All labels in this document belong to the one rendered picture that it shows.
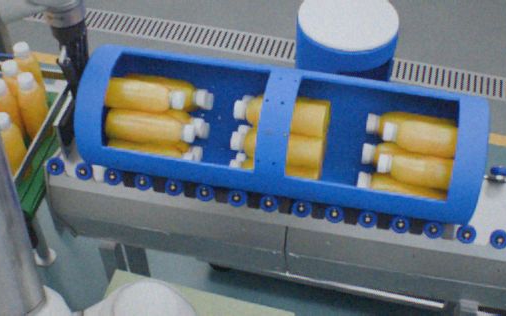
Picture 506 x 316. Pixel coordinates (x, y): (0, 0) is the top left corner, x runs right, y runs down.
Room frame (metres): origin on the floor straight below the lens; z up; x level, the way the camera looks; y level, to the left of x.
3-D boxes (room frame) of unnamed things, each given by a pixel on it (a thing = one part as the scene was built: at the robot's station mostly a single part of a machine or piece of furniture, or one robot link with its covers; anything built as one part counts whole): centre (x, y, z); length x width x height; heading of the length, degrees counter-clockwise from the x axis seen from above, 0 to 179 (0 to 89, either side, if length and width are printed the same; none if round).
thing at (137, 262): (1.32, 0.38, 0.31); 0.06 x 0.06 x 0.63; 78
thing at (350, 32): (1.64, -0.25, 1.03); 0.28 x 0.28 x 0.01
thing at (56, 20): (1.23, 0.39, 1.39); 0.09 x 0.09 x 0.06
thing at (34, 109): (1.34, 0.57, 0.99); 0.07 x 0.07 x 0.18
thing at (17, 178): (1.29, 0.54, 0.96); 0.40 x 0.01 x 0.03; 168
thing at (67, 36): (1.23, 0.40, 1.32); 0.08 x 0.07 x 0.09; 168
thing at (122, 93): (1.22, 0.27, 1.15); 0.18 x 0.07 x 0.07; 78
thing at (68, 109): (1.27, 0.46, 0.99); 0.10 x 0.02 x 0.12; 168
